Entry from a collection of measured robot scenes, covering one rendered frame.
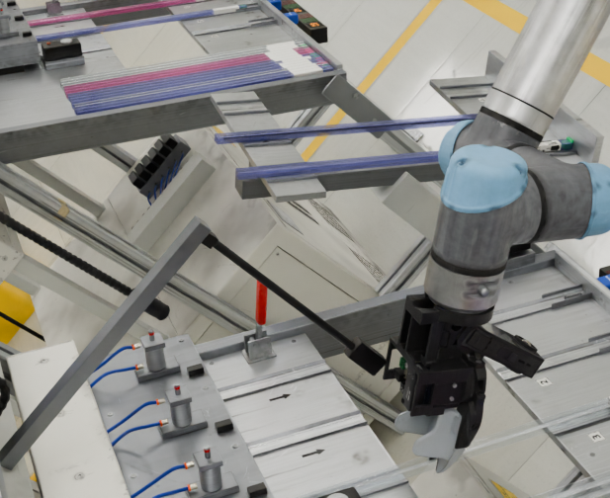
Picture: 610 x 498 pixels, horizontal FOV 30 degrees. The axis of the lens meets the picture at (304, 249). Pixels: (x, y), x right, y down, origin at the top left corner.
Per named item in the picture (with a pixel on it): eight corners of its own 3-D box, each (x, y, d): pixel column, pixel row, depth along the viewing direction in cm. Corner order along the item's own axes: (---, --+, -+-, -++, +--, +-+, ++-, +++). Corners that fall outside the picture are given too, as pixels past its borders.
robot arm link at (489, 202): (554, 169, 106) (478, 175, 102) (529, 273, 111) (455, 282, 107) (506, 137, 112) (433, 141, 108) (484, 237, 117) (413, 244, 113)
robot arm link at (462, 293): (481, 239, 116) (523, 278, 110) (474, 279, 118) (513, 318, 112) (416, 244, 113) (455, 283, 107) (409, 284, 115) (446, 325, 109)
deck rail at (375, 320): (552, 286, 162) (554, 249, 159) (560, 292, 160) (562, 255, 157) (55, 423, 142) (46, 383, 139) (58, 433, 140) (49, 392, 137)
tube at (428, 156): (566, 145, 167) (568, 136, 166) (571, 149, 166) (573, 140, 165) (235, 175, 151) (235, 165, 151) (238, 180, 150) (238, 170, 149)
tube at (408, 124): (531, 116, 176) (533, 109, 175) (536, 119, 175) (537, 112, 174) (214, 140, 160) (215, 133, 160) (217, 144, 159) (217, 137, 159)
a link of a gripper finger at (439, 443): (398, 476, 121) (410, 402, 118) (447, 468, 123) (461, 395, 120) (411, 493, 119) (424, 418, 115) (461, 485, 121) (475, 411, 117)
